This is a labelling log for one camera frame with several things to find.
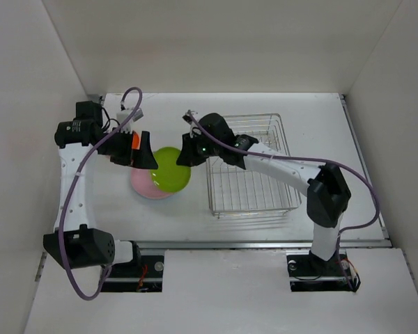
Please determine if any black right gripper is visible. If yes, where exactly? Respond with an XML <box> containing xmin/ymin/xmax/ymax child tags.
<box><xmin>176</xmin><ymin>129</ymin><xmax>222</xmax><ymax>166</ymax></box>

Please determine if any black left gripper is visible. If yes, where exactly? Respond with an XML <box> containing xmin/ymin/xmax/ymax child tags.
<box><xmin>98</xmin><ymin>127</ymin><xmax>157</xmax><ymax>169</ymax></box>

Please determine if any orange translucent plate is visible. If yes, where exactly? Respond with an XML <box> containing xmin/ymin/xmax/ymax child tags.
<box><xmin>132</xmin><ymin>132</ymin><xmax>141</xmax><ymax>150</ymax></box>

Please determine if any pink plate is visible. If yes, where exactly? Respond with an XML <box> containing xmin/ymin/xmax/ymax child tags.
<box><xmin>130</xmin><ymin>168</ymin><xmax>173</xmax><ymax>200</ymax></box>

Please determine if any green plate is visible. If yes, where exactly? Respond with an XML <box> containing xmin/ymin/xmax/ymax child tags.
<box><xmin>150</xmin><ymin>147</ymin><xmax>191</xmax><ymax>193</ymax></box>

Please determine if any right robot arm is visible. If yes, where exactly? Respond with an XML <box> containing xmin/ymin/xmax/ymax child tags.
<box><xmin>176</xmin><ymin>111</ymin><xmax>351</xmax><ymax>274</ymax></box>

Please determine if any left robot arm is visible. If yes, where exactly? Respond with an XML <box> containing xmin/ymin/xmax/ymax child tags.
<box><xmin>43</xmin><ymin>101</ymin><xmax>158</xmax><ymax>276</ymax></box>

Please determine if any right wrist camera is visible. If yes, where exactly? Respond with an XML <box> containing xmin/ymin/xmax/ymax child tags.
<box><xmin>182</xmin><ymin>110</ymin><xmax>199</xmax><ymax>127</ymax></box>

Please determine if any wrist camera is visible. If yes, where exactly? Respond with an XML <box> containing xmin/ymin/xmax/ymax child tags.
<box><xmin>182</xmin><ymin>110</ymin><xmax>199</xmax><ymax>127</ymax></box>
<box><xmin>115</xmin><ymin>107</ymin><xmax>144</xmax><ymax>135</ymax></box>

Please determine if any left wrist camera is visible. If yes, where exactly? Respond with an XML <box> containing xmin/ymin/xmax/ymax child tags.
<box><xmin>115</xmin><ymin>107</ymin><xmax>144</xmax><ymax>135</ymax></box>

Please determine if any wire dish rack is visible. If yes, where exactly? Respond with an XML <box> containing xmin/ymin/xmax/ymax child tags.
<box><xmin>206</xmin><ymin>113</ymin><xmax>302</xmax><ymax>218</ymax></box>

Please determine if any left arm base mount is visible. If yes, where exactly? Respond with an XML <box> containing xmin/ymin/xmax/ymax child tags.
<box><xmin>101</xmin><ymin>249</ymin><xmax>164</xmax><ymax>293</ymax></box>

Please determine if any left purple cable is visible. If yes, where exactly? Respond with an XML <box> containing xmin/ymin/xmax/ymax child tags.
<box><xmin>57</xmin><ymin>86</ymin><xmax>143</xmax><ymax>301</ymax></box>

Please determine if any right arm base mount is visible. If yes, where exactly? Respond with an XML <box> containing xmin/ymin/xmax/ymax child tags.
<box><xmin>286</xmin><ymin>253</ymin><xmax>362</xmax><ymax>293</ymax></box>

